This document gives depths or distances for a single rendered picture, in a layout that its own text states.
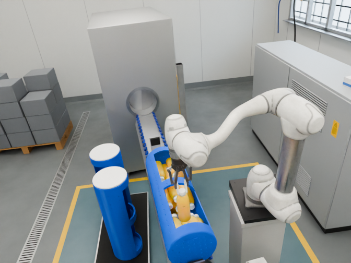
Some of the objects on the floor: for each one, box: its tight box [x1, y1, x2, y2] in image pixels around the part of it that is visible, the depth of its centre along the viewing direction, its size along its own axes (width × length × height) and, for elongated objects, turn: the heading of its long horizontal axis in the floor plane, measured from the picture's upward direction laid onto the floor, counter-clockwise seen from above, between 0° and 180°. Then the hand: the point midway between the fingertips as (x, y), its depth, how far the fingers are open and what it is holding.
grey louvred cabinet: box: [250, 40, 351, 234], centre depth 335 cm, size 54×215×145 cm, turn 14°
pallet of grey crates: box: [0, 67, 73, 154], centre depth 465 cm, size 120×80×119 cm
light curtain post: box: [175, 63, 192, 183], centre depth 291 cm, size 6×6×170 cm
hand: (181, 187), depth 142 cm, fingers closed on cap, 4 cm apart
